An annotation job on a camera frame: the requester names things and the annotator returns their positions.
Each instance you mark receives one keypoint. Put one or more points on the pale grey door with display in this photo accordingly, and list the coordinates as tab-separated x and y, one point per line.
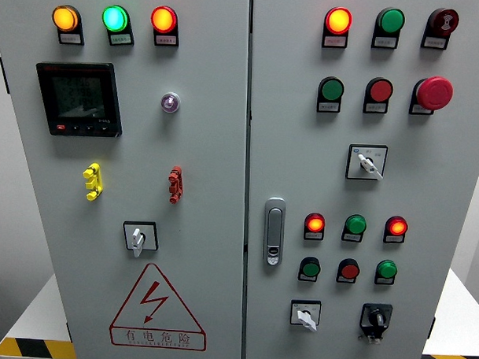
209	155

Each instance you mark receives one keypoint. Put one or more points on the silver door lock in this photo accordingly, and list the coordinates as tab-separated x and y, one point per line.
274	228

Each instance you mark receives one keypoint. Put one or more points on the pale grey door with lock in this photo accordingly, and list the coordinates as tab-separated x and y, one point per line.
303	166

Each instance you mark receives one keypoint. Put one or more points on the small red round lamp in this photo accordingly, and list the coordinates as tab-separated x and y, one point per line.
397	226
315	223

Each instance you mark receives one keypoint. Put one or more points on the small label plate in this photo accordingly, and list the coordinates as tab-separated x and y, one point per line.
384	42
334	41
434	43
393	239
313	236
375	108
345	280
383	281
166	40
70	38
307	278
350	238
420	109
328	107
121	38

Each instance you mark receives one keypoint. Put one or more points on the white round lamp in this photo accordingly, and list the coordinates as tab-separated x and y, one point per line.
170	102

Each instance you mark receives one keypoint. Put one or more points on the small green push button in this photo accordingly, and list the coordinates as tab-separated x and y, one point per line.
311	268

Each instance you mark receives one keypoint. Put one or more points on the small green round lamp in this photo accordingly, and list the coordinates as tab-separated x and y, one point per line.
356	224
387	269

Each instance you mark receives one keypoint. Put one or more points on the large green push button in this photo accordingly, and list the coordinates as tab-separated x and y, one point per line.
331	89

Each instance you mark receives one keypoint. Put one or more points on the red warning triangle sticker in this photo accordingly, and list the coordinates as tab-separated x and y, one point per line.
153	292

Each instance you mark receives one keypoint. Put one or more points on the small red push button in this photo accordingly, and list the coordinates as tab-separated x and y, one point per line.
349	271

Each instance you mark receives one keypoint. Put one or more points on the large red push button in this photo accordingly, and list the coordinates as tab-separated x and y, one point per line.
380	90

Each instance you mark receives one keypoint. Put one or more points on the large red round lamp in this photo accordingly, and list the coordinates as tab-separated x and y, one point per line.
338	20
163	19

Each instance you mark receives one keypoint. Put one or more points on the black display meter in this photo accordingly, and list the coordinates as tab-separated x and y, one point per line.
79	99

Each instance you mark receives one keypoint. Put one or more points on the large green round lamp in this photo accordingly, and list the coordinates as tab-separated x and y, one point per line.
391	20
114	18

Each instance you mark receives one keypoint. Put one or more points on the large red stop button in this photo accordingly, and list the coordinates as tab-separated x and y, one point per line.
435	93

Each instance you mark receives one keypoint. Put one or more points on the black door hinge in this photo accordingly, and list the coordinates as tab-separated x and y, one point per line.
4	74
432	328
68	332

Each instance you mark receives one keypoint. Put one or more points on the large yellow round lamp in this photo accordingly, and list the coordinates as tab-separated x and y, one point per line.
65	18

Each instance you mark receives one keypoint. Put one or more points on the dark red buzzer lamp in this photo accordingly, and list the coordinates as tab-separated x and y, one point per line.
445	20

